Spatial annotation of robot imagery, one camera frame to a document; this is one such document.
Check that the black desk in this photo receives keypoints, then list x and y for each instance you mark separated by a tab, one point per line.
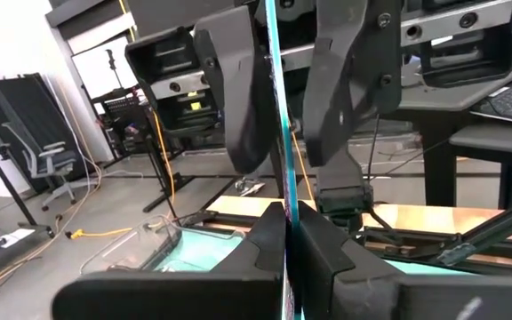
434	155

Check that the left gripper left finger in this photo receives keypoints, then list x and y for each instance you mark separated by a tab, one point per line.
149	298

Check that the grey office chair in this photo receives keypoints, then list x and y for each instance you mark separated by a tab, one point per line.
47	160

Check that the black divider panel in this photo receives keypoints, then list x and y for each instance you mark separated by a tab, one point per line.
25	106

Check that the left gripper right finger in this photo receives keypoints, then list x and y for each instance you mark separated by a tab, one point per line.
394	298

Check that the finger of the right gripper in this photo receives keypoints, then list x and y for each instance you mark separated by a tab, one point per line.
242	111
349	80

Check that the black floor stand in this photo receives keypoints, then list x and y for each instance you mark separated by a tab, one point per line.
158	178

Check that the iridescent rainbow fork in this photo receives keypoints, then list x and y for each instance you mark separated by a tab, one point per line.
282	111

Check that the clear plastic bin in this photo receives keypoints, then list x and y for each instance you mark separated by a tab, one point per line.
118	249

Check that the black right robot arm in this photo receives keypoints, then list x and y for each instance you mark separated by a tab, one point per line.
345	200

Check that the person's shoe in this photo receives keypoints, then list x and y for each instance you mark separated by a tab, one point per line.
249	186

